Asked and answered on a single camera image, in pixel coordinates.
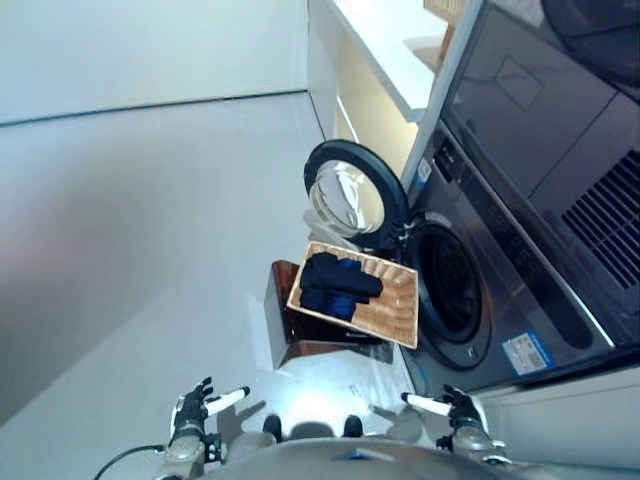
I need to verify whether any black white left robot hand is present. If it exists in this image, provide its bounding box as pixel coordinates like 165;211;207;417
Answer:
168;376;251;444

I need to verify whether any round glass washing machine door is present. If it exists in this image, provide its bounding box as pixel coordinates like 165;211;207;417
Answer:
301;138;412;250

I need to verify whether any silver robot torso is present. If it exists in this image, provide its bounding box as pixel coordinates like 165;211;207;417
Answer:
214;434;506;480

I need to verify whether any white blue label sticker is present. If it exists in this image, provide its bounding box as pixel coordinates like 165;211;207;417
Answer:
501;333;555;375

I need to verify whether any dark grey washing machine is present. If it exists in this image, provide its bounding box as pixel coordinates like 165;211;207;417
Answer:
398;118;619;401

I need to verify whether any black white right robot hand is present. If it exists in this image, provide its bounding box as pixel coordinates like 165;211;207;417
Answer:
401;383;490;435

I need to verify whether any white plinth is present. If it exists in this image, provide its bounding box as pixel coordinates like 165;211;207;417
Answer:
469;355;640;480

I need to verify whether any small wicker basket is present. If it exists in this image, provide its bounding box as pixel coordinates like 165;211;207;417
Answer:
422;0;460;25

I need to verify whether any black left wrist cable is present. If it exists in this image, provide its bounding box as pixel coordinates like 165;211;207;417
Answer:
93;443;171;480

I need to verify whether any rectangular wicker laundry basket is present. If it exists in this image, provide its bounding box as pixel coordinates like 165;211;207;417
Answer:
286;239;420;350

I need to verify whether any small black left wrist camera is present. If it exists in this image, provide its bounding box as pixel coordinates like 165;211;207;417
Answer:
203;432;225;464

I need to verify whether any white counter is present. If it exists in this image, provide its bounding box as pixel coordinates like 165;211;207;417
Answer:
306;0;449;177

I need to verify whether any brown wooden stool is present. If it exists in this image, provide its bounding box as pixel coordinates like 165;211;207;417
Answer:
263;258;401;375

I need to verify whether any black garment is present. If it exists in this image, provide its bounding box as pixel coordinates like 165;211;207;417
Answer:
298;251;342;310
299;259;385;305

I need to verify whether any white cabinet side panel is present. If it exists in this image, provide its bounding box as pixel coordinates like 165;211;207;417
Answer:
401;0;487;194

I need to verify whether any blue garment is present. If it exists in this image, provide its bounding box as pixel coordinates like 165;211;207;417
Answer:
319;255;364;323

